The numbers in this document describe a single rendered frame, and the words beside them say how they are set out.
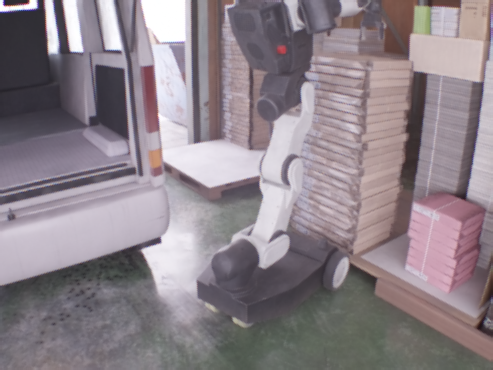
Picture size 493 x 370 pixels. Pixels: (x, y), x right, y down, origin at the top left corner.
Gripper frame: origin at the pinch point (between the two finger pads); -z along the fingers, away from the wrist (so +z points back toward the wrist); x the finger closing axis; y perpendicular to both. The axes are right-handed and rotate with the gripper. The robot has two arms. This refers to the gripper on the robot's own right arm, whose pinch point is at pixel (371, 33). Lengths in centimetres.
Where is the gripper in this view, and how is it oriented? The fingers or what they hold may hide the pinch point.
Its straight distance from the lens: 208.9
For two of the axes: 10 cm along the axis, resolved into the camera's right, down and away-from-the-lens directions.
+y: -8.1, 2.1, -5.5
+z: 0.0, -9.3, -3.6
